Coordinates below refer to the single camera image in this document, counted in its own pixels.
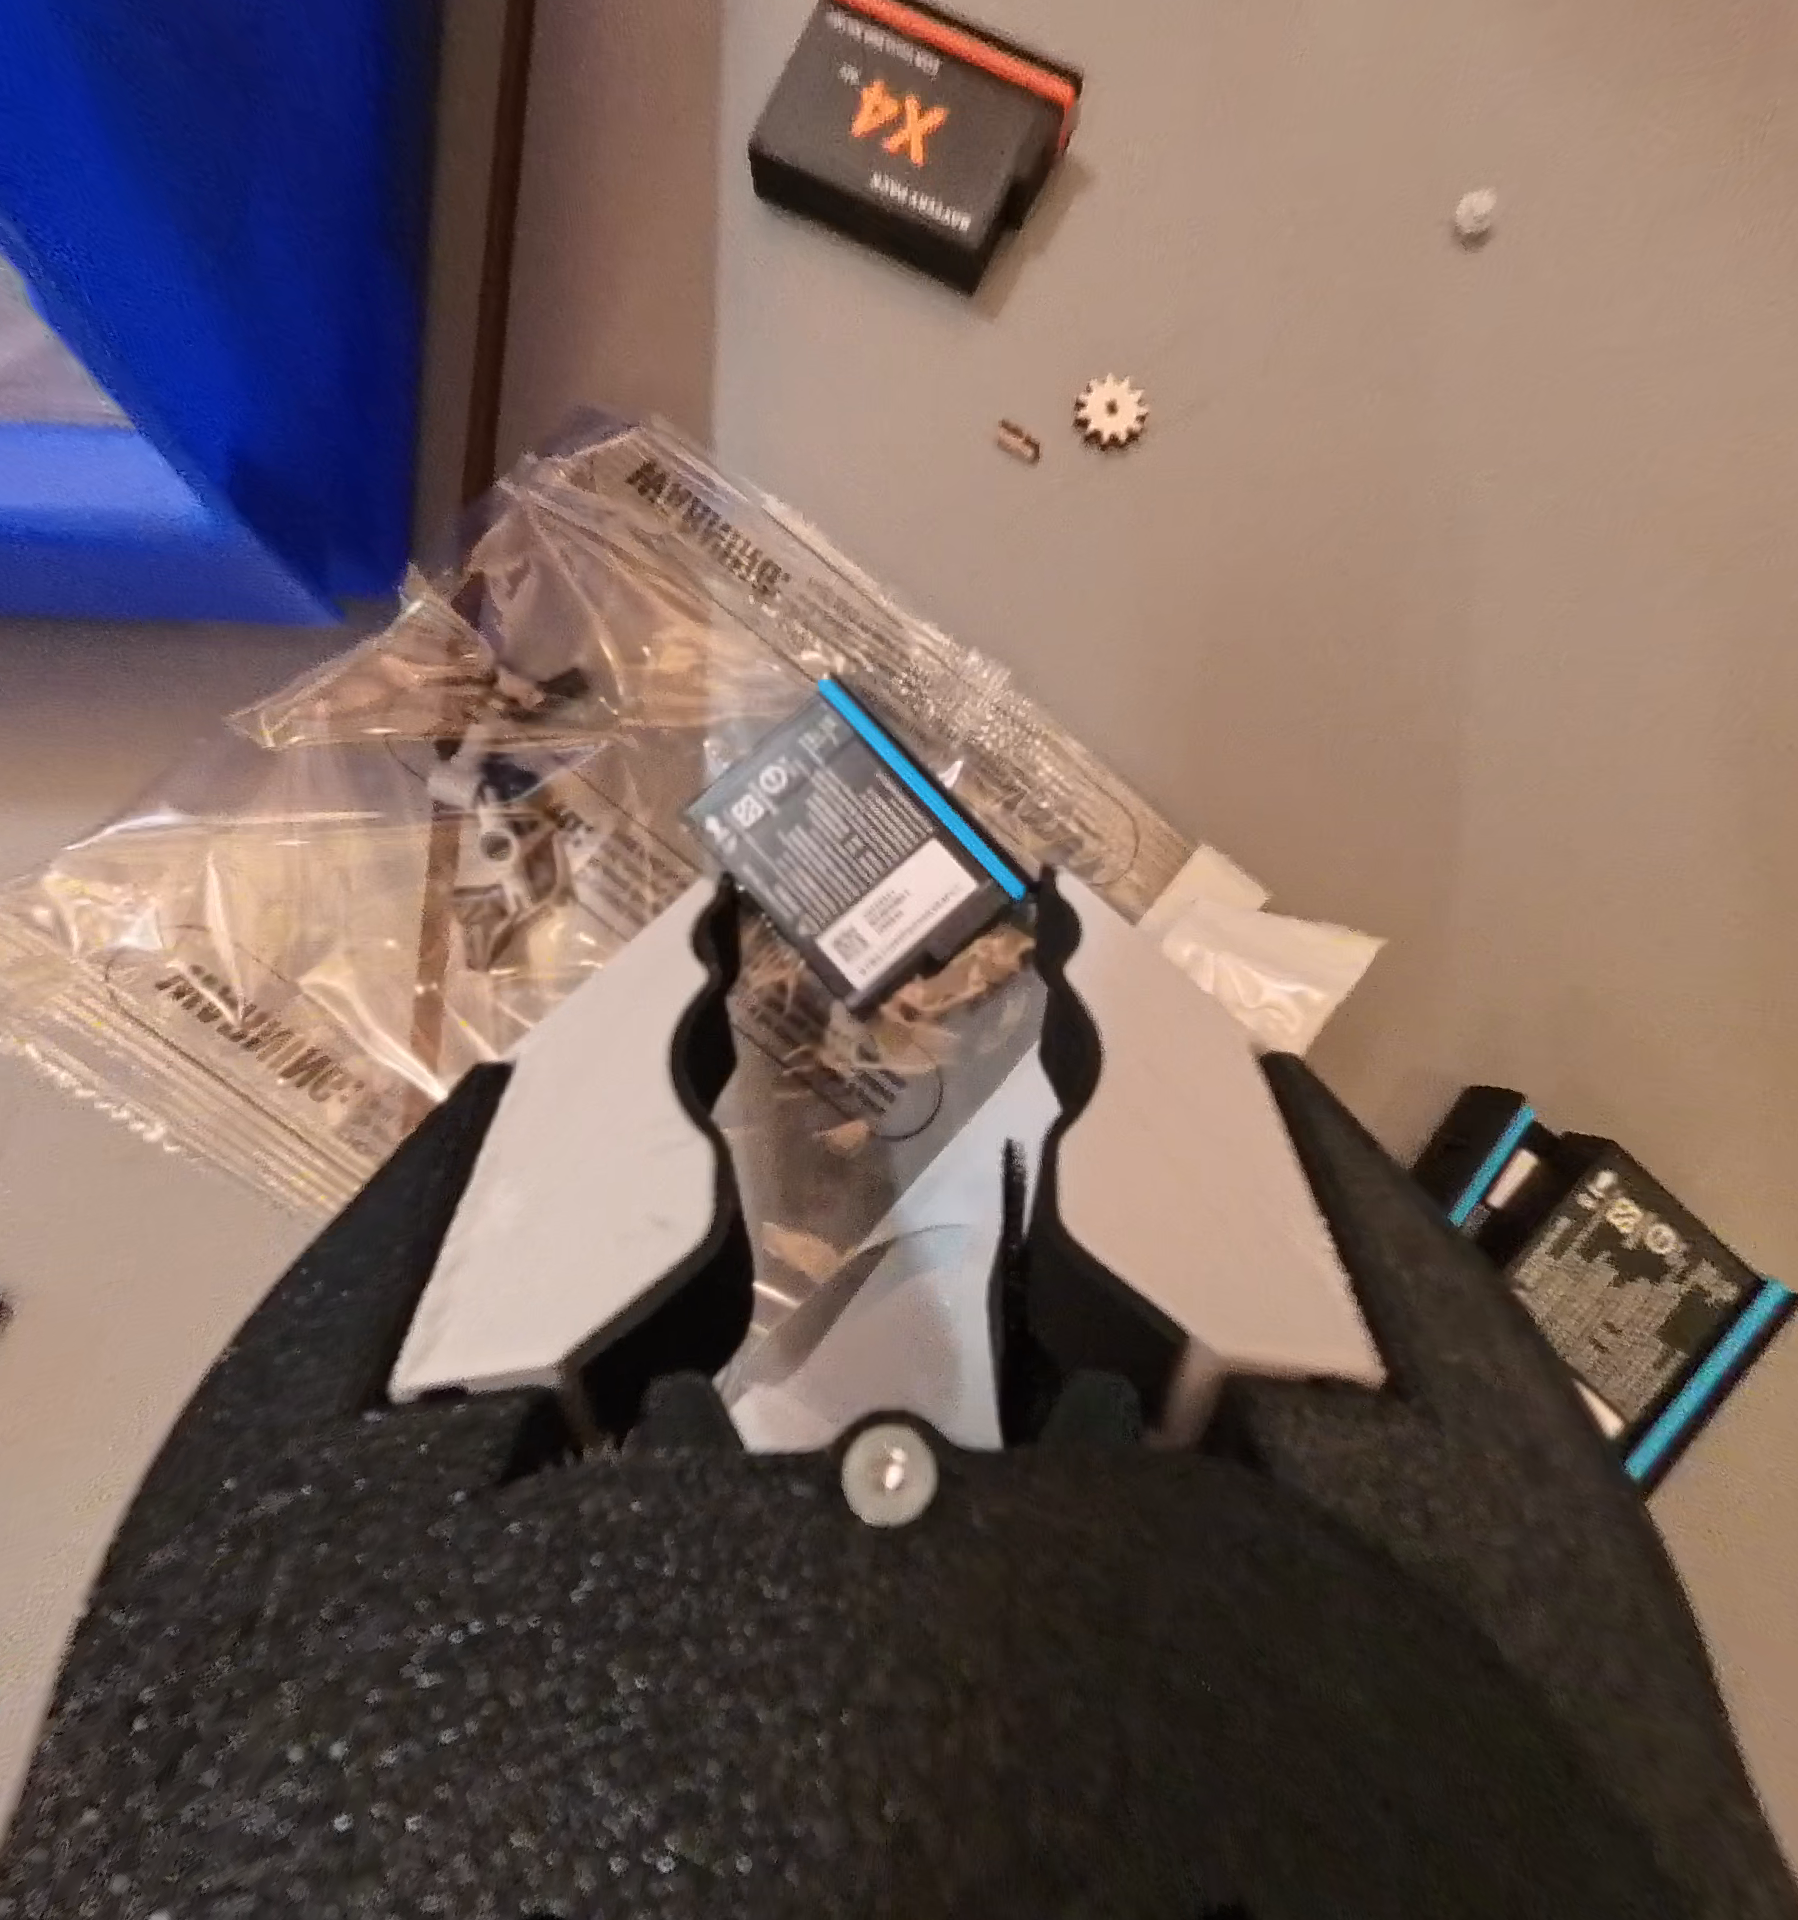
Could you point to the black battery pack orange stripe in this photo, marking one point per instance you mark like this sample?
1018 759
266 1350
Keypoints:
899 135

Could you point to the black battery blue stripe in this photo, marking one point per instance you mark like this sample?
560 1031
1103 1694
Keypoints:
1471 1155
1620 1291
856 840

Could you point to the small white plastic piece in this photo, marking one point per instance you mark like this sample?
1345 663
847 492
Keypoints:
1475 217

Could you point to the small wooden peg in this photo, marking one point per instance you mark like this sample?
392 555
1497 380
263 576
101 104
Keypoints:
1018 439

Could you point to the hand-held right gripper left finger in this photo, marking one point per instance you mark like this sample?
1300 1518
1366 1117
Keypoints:
570 1199

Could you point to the clear bag of toy pieces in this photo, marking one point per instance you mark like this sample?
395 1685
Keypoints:
899 1199

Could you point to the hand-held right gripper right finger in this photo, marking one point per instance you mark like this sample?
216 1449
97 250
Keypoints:
1201 1199

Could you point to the blue plastic bin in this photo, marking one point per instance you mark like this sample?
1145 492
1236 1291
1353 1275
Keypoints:
240 225

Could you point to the small clear plastic pouch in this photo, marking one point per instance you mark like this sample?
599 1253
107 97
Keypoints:
1275 966

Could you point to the small wooden gear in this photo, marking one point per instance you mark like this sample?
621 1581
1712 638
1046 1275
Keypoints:
1111 410

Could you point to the crumpled clear bag small parts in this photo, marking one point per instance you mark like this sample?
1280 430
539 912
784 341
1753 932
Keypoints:
389 705

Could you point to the printed clear plastic bag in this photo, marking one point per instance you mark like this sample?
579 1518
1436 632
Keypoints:
780 630
240 1050

